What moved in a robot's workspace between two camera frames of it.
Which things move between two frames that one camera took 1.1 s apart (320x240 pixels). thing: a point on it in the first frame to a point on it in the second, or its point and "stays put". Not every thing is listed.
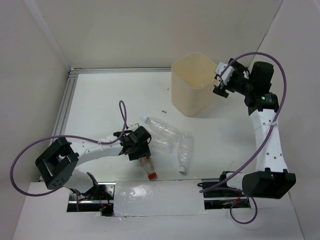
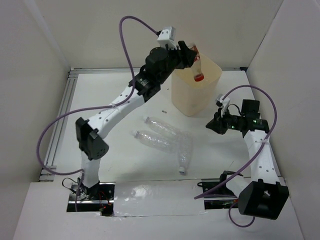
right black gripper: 240,70 to 218,126
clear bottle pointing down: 185,148 stays put
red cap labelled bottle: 147,164 to 196,66
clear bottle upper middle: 162,126 stays put
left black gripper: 144,151 to 187,55
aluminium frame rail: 71,80 stays put
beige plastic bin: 192,80 stays put
